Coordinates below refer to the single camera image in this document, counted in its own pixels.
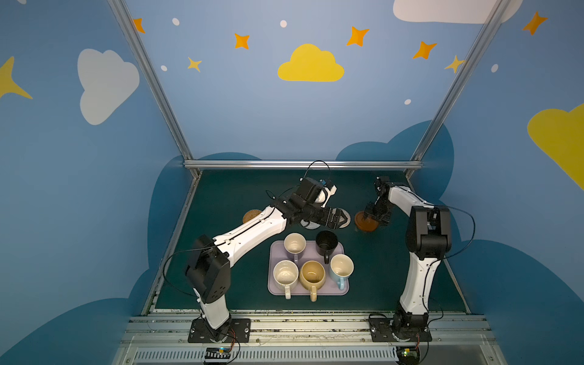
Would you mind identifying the grey woven coaster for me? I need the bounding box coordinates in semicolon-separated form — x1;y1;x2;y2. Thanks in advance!
301;220;321;231

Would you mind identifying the brown wooden coaster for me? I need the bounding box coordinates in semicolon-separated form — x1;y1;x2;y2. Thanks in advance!
354;211;380;233

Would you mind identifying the black mug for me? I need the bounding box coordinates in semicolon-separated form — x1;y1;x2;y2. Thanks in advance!
316;231;339;265

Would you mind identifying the purple mug cream inside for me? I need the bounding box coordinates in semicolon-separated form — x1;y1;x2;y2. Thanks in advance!
284;233;307;263

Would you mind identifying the beige woven coaster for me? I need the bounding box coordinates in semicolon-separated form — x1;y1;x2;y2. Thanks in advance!
339;208;351;229

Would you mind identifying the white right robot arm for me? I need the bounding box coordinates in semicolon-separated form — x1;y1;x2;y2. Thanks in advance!
365;176;452;335

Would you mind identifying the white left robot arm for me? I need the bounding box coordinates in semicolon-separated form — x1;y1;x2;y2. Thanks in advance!
185;204;351;330

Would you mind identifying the tan woven coaster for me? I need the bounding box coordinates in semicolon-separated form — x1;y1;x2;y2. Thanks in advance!
242;209;262;224

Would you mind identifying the light blue mug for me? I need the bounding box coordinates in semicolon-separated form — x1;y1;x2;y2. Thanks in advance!
329;254;354;291

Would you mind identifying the lilac serving tray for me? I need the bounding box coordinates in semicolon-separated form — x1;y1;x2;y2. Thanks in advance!
267;239;351;297

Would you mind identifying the yellow mug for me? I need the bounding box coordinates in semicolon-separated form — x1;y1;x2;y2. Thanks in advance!
299;260;326;302

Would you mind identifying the right circuit board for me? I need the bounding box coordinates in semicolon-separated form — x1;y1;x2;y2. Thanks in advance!
396;347;421;365

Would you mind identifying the circuit board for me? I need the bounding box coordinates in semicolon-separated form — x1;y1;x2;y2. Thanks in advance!
396;347;421;365
203;347;233;364

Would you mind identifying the left circuit board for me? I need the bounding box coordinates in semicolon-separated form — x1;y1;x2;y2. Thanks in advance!
203;347;233;364

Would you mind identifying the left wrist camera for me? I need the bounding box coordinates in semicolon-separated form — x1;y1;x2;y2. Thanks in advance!
296;177;337;208

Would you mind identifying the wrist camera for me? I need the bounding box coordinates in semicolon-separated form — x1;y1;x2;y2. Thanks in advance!
374;176;394;197
296;177;337;208

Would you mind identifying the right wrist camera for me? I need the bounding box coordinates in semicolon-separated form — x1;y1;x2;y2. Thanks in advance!
374;176;394;197

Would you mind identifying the horizontal aluminium frame rail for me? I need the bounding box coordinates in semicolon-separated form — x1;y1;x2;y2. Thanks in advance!
183;159;423;170

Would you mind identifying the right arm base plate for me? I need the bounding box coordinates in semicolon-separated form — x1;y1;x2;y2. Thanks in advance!
367;316;433;342

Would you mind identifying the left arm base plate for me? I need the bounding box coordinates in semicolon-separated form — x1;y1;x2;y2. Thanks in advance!
187;318;251;343

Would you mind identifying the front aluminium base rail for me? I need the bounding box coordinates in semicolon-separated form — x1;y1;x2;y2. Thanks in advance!
112;312;506;364

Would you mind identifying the left aluminium frame post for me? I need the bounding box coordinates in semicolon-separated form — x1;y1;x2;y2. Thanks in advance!
108;0;193;164

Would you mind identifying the aluminium frame post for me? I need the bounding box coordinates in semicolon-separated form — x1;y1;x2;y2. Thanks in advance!
108;0;193;164
405;0;511;179

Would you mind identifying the right aluminium frame post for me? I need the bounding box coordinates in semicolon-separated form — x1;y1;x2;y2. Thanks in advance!
405;0;511;179

